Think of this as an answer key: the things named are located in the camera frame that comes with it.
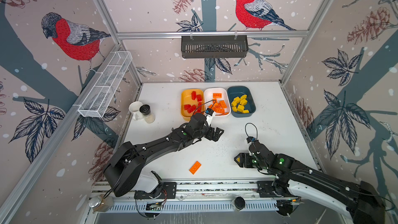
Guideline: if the white wire wall basket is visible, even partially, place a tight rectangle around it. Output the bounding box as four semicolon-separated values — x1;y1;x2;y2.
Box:
78;51;132;118

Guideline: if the red lego brick front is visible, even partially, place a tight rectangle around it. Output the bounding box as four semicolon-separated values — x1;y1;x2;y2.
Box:
188;105;197;113

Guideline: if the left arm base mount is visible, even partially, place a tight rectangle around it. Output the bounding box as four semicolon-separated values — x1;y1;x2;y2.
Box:
134;182;177;200

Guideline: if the teal plastic container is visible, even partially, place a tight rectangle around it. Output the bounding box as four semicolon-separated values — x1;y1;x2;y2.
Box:
227;86;256;118

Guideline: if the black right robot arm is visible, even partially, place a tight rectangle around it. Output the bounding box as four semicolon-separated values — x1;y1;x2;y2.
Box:
234;137;386;224

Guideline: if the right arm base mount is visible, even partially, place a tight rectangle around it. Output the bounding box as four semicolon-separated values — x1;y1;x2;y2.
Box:
257;179;299;199

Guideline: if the orange lego brick front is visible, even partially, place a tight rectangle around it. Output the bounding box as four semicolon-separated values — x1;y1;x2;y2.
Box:
189;161;201;175

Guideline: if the yellow lego brick pile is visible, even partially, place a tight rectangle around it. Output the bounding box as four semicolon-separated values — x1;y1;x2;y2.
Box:
240;99;248;106

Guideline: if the black lidded shaker jar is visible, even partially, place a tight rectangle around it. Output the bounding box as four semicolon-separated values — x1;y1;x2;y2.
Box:
140;104;155;123

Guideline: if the glass jar front left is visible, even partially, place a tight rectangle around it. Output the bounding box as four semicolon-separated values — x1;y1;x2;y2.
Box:
89;194;114;213

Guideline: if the small red lego brick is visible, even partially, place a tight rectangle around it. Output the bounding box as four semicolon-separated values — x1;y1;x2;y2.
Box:
197;102;203;113

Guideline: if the black wire wall basket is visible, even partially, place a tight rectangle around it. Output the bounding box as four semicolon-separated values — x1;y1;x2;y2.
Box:
181;35;249;59

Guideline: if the white plastic container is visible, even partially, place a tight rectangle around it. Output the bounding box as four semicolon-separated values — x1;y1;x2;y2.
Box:
204;88;232;117

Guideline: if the small yellow lego brick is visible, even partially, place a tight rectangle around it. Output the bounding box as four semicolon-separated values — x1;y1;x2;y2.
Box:
237;105;245;113

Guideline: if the white cup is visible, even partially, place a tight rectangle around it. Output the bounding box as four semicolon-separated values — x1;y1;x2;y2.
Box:
129;101;144;121

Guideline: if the orange lego brick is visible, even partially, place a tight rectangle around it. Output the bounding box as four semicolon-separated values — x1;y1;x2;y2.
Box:
189;161;201;175
212;93;222;99
214;107;225;114
218;100;228;109

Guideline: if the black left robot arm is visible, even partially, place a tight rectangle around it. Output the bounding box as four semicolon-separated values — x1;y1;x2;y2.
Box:
103;108;224;197

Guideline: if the yellow plastic container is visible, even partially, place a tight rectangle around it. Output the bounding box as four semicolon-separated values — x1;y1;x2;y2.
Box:
180;89;205;122

